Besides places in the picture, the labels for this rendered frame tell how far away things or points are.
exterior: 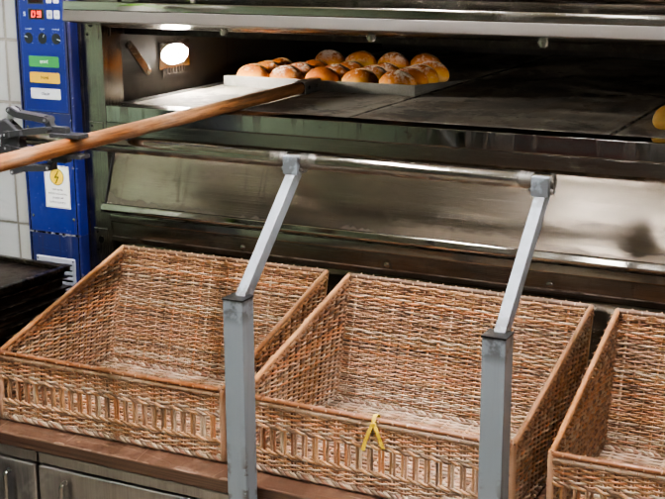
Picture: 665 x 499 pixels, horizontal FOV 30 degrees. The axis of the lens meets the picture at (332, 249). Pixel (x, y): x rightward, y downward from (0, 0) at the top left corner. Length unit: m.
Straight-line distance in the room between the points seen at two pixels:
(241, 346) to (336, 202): 0.62
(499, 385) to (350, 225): 0.80
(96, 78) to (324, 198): 0.65
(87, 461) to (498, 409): 0.91
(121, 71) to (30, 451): 0.95
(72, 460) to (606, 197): 1.19
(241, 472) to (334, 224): 0.67
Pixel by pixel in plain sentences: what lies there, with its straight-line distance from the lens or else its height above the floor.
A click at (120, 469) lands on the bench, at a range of 2.51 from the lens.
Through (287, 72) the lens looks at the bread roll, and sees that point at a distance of 3.26.
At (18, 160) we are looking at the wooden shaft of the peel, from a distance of 2.23.
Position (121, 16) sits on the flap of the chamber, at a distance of 2.77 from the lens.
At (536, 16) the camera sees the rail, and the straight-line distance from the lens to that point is 2.35.
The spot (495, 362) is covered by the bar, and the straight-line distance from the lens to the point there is 1.99.
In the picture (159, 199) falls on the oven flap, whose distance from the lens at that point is 2.94.
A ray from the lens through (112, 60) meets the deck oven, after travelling 3.02.
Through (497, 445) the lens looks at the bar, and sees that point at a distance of 2.04.
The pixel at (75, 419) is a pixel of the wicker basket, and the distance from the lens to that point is 2.61.
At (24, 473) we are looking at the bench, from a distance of 2.68.
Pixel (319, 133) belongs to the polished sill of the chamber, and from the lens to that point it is 2.71.
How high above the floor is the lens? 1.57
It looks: 14 degrees down
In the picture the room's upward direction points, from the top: straight up
